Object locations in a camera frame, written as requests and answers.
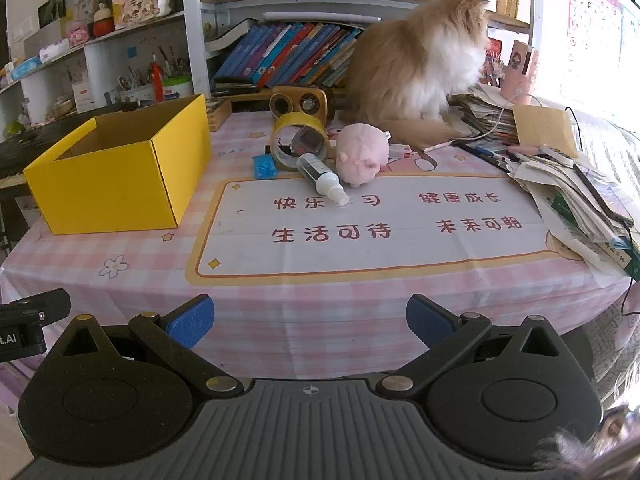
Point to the black pen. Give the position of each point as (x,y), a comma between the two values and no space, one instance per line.
(480,155)

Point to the white flat box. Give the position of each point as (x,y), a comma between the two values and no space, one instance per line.
(54,51)

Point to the yellow cardboard box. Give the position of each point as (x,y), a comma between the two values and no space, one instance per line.
(115,190)

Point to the white bookshelf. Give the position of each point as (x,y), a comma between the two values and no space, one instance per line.
(192,35)

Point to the brown wooden box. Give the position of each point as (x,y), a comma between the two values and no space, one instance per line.
(219,115)

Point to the grey fluffy fabric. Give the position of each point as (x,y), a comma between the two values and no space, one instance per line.
(565,447)

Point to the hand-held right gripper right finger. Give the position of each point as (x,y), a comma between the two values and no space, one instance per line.
(430,319)

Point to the small pink box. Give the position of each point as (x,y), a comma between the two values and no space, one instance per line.
(78,33)

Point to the stack of notebooks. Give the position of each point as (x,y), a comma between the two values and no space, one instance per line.
(487,115)

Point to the orange and white cat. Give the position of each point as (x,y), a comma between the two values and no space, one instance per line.
(410,60)

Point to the white charger plug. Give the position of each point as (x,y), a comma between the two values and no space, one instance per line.
(400,151)

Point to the small dark cylinder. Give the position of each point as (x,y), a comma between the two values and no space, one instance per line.
(309,140)

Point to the pink plush pig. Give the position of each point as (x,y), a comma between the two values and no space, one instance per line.
(360,152)

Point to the white bottle with black label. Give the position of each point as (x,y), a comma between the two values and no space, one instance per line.
(315,170)

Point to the pile of loose papers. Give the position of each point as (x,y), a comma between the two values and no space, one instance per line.
(575,200)

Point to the brown cardboard piece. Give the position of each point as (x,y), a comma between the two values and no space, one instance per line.
(545,130)

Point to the blue wet wipes pack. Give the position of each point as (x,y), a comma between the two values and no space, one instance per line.
(26,69)

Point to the yellowish clear tape roll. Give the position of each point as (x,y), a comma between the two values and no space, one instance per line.
(295,121)

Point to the blue eraser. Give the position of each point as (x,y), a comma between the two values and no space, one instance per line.
(265,166)

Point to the white pen holder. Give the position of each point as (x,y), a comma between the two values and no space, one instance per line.
(137,94)

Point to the red round doll figure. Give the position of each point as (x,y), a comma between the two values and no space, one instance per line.
(103,24)

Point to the black framed picture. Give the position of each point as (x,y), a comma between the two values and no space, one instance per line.
(50,10)

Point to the row of blue books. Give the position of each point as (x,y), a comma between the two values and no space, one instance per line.
(290,55)

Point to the white box with red label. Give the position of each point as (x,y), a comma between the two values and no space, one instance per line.
(82,96)

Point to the black electronic keyboard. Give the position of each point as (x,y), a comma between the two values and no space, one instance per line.
(40,135)

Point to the brown retro speaker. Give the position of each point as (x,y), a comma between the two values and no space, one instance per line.
(300,102)

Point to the red bottle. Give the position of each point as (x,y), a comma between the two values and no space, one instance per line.
(158,85)

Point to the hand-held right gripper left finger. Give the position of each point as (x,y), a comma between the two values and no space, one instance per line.
(190,321)

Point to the desktop with pink checked cloth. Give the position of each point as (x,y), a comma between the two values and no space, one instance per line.
(350,310)

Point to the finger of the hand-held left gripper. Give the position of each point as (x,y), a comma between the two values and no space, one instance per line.
(47,302)

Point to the white tub with red label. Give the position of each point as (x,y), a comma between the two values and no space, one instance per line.
(177,89)

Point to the pink printed box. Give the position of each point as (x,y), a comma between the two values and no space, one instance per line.
(520,72)

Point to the black binder clip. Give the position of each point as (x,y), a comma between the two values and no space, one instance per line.
(285,151)

